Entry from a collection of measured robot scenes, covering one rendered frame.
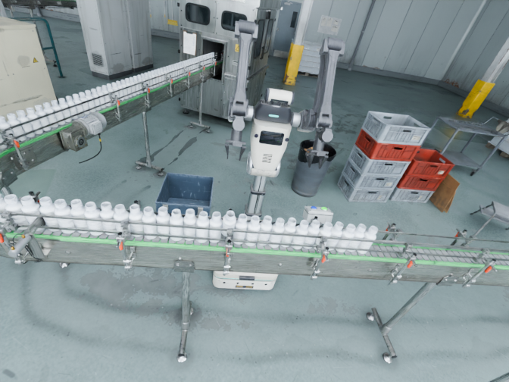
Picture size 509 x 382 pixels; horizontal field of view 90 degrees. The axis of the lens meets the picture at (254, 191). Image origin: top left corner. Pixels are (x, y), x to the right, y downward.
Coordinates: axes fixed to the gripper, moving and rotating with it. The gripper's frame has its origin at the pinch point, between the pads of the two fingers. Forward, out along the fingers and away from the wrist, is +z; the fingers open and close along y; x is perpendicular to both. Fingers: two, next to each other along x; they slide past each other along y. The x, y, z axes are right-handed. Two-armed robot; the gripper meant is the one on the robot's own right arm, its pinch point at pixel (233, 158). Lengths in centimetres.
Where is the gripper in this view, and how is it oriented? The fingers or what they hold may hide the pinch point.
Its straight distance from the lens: 135.4
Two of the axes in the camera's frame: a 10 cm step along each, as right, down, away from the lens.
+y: 9.8, 1.0, 1.5
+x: -1.2, -2.5, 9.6
